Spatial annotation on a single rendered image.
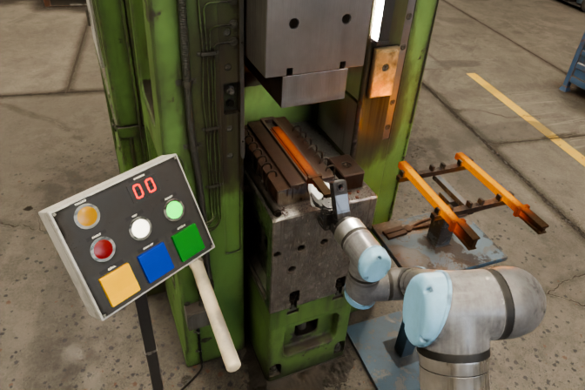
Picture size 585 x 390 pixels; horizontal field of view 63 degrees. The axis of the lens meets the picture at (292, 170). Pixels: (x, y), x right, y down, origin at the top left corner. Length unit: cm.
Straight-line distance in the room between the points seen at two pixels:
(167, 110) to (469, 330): 97
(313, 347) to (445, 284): 136
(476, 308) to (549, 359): 181
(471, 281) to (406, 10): 99
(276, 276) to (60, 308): 126
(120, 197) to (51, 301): 149
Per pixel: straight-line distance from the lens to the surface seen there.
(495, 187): 173
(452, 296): 81
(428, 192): 161
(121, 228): 121
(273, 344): 199
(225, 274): 188
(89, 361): 237
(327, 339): 216
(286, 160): 162
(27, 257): 291
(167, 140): 145
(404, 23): 162
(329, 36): 132
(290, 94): 133
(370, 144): 177
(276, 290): 172
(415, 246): 181
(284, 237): 155
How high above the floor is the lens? 190
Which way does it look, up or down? 35 degrees down
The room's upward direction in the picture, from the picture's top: 4 degrees clockwise
